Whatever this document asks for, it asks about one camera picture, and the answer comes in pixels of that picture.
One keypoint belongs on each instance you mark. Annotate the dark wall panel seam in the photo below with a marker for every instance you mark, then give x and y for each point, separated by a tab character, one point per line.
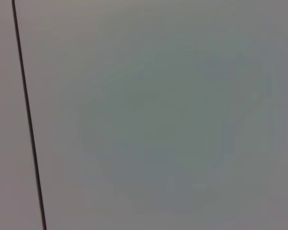
29	115

